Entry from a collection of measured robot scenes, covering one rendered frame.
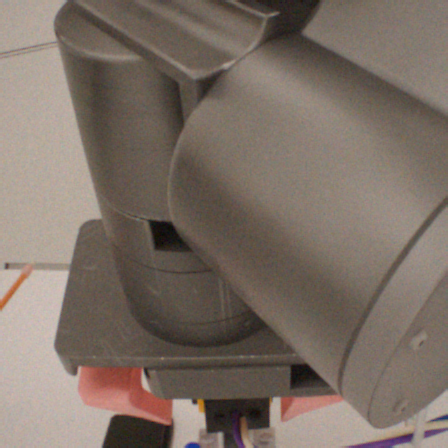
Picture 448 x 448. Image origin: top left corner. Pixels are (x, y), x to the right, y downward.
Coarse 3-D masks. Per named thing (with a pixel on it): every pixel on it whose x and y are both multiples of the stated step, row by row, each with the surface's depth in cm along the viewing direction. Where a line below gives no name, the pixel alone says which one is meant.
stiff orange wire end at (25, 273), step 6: (30, 264) 36; (24, 270) 35; (30, 270) 36; (24, 276) 35; (18, 282) 34; (12, 288) 33; (6, 294) 32; (12, 294) 33; (0, 300) 32; (6, 300) 32; (0, 306) 31
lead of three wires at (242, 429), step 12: (240, 420) 27; (240, 432) 27; (396, 432) 22; (408, 432) 22; (432, 432) 22; (240, 444) 26; (252, 444) 25; (360, 444) 22; (372, 444) 22; (384, 444) 22; (396, 444) 22
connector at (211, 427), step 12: (204, 408) 27; (216, 408) 27; (228, 408) 27; (240, 408) 28; (252, 408) 28; (264, 408) 28; (216, 420) 27; (228, 420) 28; (252, 420) 28; (264, 420) 28
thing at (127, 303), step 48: (96, 192) 17; (96, 240) 23; (144, 240) 17; (96, 288) 22; (144, 288) 18; (192, 288) 18; (96, 336) 20; (144, 336) 20; (192, 336) 19; (240, 336) 20
